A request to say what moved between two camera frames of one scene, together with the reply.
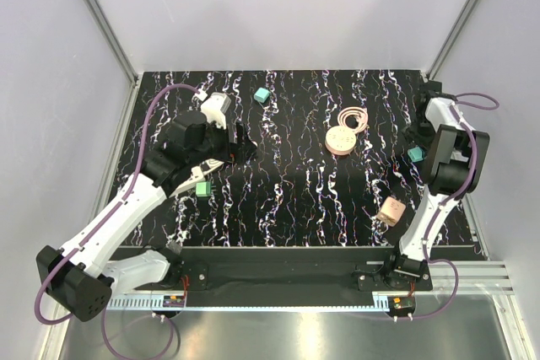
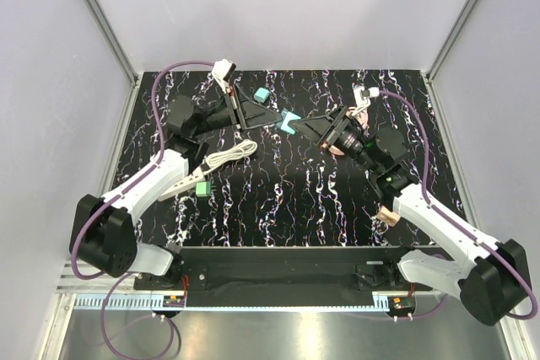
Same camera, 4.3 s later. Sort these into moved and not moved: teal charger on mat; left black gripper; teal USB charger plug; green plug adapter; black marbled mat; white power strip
Moved: teal USB charger plug; left black gripper
Not moved: green plug adapter; black marbled mat; teal charger on mat; white power strip
